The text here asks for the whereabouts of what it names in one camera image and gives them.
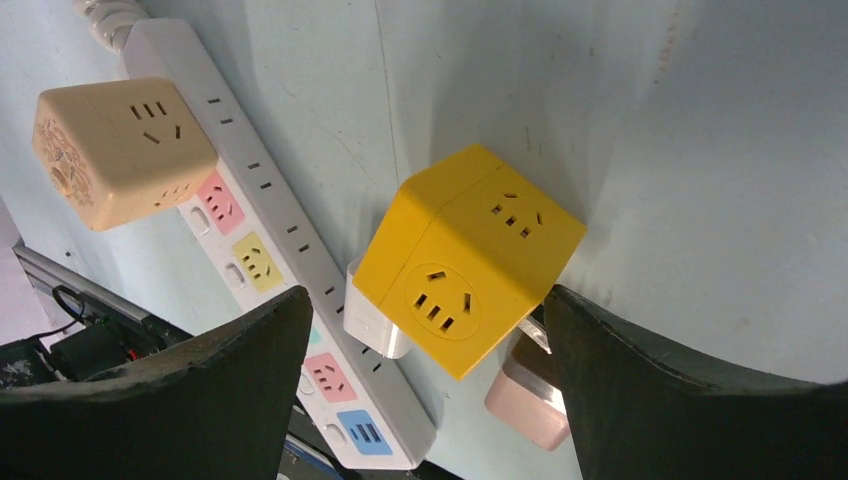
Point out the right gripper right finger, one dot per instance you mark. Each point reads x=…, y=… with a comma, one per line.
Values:
x=643, y=406

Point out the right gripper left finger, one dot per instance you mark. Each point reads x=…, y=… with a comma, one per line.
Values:
x=166, y=404

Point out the white multicolour power strip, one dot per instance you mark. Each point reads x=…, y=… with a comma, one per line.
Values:
x=261, y=242

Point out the yellow cube socket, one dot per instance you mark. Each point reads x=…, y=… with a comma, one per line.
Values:
x=467, y=249

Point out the beige cube socket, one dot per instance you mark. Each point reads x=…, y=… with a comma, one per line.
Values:
x=121, y=150

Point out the pink plug adapter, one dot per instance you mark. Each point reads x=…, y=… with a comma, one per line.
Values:
x=526, y=393

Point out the white plug adapter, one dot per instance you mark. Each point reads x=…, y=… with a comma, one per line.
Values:
x=366, y=323

